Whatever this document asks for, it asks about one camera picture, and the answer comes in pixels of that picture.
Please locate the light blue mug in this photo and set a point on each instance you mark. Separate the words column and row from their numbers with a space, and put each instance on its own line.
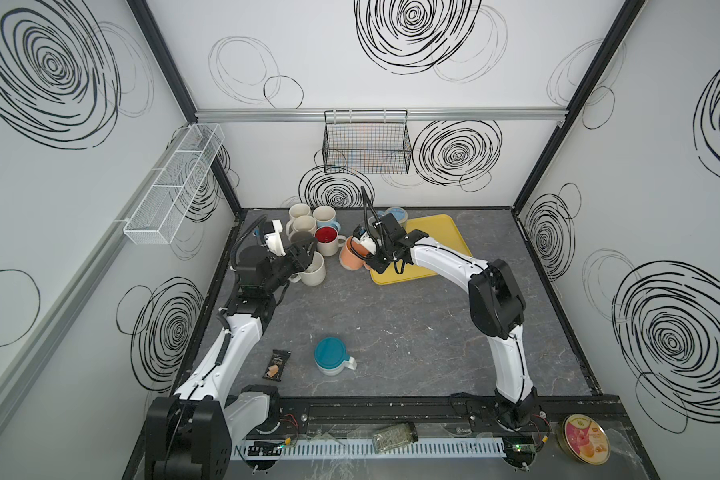
column 326, row 216

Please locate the white mug with ribbed base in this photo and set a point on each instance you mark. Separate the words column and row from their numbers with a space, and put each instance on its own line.
column 299, row 210

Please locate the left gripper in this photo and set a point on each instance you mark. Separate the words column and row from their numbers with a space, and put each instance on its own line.
column 300, row 255

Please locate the cream and orange mug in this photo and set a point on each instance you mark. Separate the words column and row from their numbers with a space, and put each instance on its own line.
column 351, row 255

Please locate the pink round tin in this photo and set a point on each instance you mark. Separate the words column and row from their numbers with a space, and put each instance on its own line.
column 583, row 439

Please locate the pink mug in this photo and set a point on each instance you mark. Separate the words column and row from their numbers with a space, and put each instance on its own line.
column 304, row 223

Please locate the blue butterfly mug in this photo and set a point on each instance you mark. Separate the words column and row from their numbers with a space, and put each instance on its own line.
column 400, row 215

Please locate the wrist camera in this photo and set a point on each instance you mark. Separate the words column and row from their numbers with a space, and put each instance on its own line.
column 368, row 243
column 270, row 235

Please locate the black wire basket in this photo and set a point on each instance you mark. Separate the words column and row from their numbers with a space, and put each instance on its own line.
column 367, row 141

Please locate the white slotted cable duct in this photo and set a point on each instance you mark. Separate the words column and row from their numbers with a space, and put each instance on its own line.
column 363, row 449

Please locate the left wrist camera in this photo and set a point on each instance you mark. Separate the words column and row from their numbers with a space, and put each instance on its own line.
column 270, row 235

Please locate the dark snack packet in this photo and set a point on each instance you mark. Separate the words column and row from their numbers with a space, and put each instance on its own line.
column 276, row 365

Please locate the teal lidded cup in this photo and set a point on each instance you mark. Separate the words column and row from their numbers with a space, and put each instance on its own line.
column 331, row 357

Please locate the clear plastic box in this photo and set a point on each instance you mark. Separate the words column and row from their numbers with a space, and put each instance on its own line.
column 394, row 436

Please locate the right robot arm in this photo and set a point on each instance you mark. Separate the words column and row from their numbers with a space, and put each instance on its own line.
column 496, row 302

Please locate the grey mug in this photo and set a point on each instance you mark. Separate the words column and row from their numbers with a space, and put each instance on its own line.
column 303, row 238

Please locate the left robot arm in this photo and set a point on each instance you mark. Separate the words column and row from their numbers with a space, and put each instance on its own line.
column 192, row 433

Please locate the white wire shelf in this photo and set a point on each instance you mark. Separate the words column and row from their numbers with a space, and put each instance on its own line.
column 162, row 210

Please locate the small cream mug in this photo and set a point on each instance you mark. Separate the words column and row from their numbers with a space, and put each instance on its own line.
column 330, row 241

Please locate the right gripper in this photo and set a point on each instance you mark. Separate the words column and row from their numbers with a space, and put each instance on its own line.
column 384, row 234

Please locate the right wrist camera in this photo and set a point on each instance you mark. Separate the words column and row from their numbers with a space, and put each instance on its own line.
column 368, row 243

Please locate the cream speckled mug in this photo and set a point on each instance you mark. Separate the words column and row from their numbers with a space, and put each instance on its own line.
column 314, row 275

